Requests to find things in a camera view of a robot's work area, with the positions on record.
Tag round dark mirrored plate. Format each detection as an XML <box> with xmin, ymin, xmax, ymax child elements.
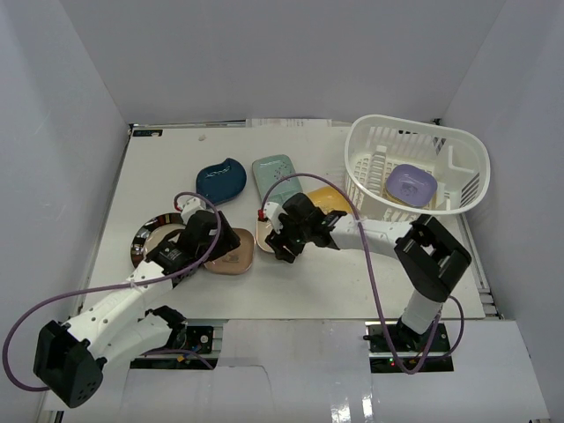
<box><xmin>130</xmin><ymin>212</ymin><xmax>190</xmax><ymax>275</ymax></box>

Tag yellow square plate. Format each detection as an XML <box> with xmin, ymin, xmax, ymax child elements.
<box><xmin>382</xmin><ymin>189</ymin><xmax>437</xmax><ymax>210</ymax></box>
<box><xmin>307</xmin><ymin>186</ymin><xmax>353</xmax><ymax>214</ymax></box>

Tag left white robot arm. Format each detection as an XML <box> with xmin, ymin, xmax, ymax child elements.
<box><xmin>33</xmin><ymin>211</ymin><xmax>241</xmax><ymax>408</ymax></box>

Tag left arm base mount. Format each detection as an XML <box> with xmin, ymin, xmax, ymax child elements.
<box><xmin>130</xmin><ymin>325</ymin><xmax>219</xmax><ymax>370</ymax></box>

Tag white plastic dish basket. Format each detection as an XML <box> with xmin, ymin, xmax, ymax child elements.
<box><xmin>345</xmin><ymin>115</ymin><xmax>491</xmax><ymax>222</ymax></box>

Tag yellow square plate front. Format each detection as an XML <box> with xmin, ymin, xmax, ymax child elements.
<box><xmin>382</xmin><ymin>189</ymin><xmax>437</xmax><ymax>210</ymax></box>

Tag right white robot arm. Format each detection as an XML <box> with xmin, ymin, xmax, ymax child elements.
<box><xmin>258</xmin><ymin>193</ymin><xmax>471</xmax><ymax>352</ymax></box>

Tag light green rectangular plate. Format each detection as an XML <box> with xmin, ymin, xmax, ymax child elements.
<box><xmin>252</xmin><ymin>154</ymin><xmax>303</xmax><ymax>204</ymax></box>

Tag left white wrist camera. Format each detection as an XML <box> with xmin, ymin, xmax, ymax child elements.
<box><xmin>175</xmin><ymin>197</ymin><xmax>206</xmax><ymax>224</ymax></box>

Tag papers at table back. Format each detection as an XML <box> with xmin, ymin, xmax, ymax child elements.
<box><xmin>245</xmin><ymin>118</ymin><xmax>333</xmax><ymax>128</ymax></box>

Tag cream square plate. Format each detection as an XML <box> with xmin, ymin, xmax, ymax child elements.
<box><xmin>255</xmin><ymin>220</ymin><xmax>274</xmax><ymax>254</ymax></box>

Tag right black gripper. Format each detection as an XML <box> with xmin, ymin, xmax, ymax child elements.
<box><xmin>265</xmin><ymin>212</ymin><xmax>311</xmax><ymax>264</ymax></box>

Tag purple square plate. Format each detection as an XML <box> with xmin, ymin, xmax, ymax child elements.
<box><xmin>384</xmin><ymin>164</ymin><xmax>438</xmax><ymax>204</ymax></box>

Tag brown square plate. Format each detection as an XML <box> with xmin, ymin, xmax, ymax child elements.
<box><xmin>204</xmin><ymin>228</ymin><xmax>256</xmax><ymax>276</ymax></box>

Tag dark blue leaf plate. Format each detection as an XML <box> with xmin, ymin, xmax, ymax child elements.
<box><xmin>196</xmin><ymin>158</ymin><xmax>247</xmax><ymax>205</ymax></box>

